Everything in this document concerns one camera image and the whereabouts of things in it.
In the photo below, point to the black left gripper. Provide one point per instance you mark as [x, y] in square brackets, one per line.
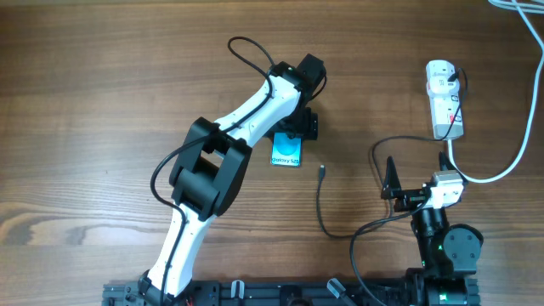
[308, 127]

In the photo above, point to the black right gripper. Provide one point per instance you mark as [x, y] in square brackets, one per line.
[409, 198]

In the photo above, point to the blue Galaxy smartphone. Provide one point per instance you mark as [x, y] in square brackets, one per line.
[286, 152]

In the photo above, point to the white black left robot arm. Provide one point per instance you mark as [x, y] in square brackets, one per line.
[201, 179]

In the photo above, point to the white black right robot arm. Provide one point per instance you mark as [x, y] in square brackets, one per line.
[449, 253]

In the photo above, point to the white USB charger plug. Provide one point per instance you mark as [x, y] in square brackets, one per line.
[440, 85]

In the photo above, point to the white power strip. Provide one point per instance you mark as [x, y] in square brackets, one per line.
[445, 113]

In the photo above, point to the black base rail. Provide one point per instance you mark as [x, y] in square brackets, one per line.
[399, 291]

